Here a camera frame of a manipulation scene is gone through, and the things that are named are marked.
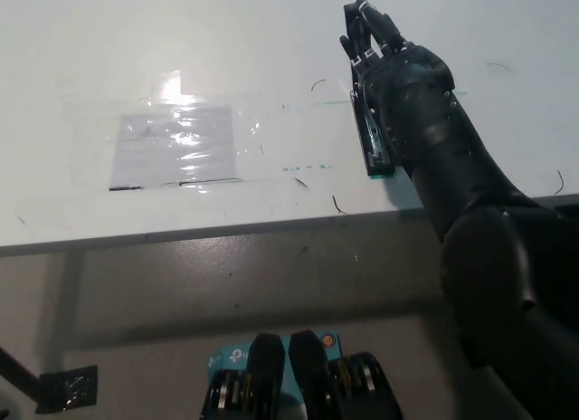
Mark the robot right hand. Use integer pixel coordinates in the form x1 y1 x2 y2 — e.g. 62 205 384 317
338 0 458 155

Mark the black stapler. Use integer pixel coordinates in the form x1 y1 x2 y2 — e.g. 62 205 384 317
348 81 396 178

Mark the clear plastic film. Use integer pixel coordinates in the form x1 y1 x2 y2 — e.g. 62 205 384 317
97 69 264 196

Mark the black table leg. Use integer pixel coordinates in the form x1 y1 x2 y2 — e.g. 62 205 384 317
0 345 44 397

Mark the white paper sheet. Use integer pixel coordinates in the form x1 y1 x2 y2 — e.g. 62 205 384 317
109 104 240 189

